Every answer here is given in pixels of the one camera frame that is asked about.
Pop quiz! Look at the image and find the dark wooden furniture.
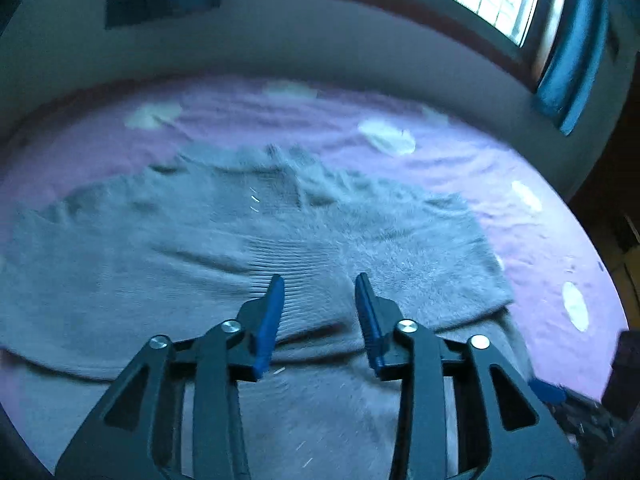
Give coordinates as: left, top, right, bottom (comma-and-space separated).
570, 85, 640, 321

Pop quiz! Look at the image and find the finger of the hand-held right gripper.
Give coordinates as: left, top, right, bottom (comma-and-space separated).
529, 378, 617, 442

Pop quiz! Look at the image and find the grey knit sweater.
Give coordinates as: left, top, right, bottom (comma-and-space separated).
0, 142, 536, 480

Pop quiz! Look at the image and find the purple dotted bedsheet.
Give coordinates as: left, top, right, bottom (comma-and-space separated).
0, 76, 630, 476

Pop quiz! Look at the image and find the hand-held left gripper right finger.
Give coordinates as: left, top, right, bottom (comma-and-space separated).
354, 273, 587, 480

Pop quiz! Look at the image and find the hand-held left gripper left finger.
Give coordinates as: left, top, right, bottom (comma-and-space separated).
55, 274, 286, 480

